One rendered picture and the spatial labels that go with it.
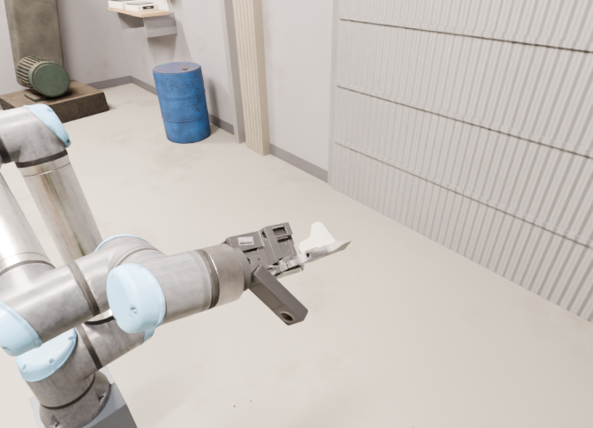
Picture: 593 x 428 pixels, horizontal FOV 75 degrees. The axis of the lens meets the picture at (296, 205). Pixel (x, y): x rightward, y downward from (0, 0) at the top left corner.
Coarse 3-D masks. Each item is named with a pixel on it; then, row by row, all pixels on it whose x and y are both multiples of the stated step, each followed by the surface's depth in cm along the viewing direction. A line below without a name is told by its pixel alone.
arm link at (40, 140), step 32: (0, 128) 86; (32, 128) 90; (32, 160) 91; (64, 160) 97; (32, 192) 95; (64, 192) 97; (64, 224) 98; (96, 224) 107; (64, 256) 102; (96, 320) 107; (96, 352) 107
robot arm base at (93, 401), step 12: (96, 372) 118; (96, 384) 115; (108, 384) 120; (84, 396) 110; (96, 396) 114; (108, 396) 118; (48, 408) 107; (60, 408) 107; (72, 408) 109; (84, 408) 110; (96, 408) 113; (48, 420) 109; (60, 420) 108; (72, 420) 109; (84, 420) 111
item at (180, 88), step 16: (160, 64) 413; (176, 64) 412; (192, 64) 411; (160, 80) 390; (176, 80) 386; (192, 80) 394; (160, 96) 403; (176, 96) 395; (192, 96) 401; (176, 112) 404; (192, 112) 408; (176, 128) 414; (192, 128) 416; (208, 128) 435
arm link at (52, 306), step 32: (0, 160) 86; (0, 192) 70; (0, 224) 62; (0, 256) 57; (32, 256) 58; (0, 288) 53; (32, 288) 52; (64, 288) 53; (0, 320) 49; (32, 320) 51; (64, 320) 53
